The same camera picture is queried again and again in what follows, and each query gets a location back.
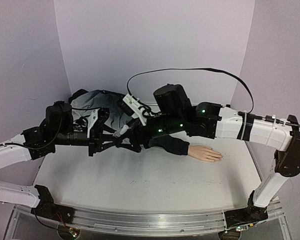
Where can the mannequin hand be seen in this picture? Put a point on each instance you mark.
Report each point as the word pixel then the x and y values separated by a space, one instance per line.
pixel 203 153

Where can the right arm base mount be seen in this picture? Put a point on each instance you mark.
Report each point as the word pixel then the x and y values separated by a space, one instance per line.
pixel 250 214

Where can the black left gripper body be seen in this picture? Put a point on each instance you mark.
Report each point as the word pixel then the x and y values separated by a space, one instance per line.
pixel 95 139

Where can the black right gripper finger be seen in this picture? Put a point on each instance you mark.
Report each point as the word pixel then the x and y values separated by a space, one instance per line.
pixel 134 125
pixel 131 145

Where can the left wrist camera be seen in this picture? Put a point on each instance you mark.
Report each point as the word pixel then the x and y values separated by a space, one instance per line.
pixel 96 121

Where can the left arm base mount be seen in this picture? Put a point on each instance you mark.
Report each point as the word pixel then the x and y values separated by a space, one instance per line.
pixel 48 209

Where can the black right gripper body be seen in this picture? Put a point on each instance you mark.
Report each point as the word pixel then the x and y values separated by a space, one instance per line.
pixel 137 138

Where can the grey and black jacket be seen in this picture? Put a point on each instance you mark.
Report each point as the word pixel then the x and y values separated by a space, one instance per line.
pixel 83 102

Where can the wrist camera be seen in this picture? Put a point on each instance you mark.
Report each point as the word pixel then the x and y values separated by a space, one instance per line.
pixel 134 108
pixel 96 121

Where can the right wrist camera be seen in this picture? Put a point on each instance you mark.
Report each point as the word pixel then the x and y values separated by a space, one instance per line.
pixel 134 108

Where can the aluminium front rail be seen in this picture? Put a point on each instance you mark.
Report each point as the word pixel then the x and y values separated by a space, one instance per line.
pixel 155 224

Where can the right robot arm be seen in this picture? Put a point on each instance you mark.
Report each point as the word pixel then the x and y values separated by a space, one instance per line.
pixel 212 120

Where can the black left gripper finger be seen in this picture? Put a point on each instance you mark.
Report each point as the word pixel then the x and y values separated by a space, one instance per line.
pixel 107 133
pixel 111 144

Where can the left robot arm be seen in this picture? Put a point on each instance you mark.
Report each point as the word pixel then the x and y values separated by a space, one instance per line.
pixel 58 129

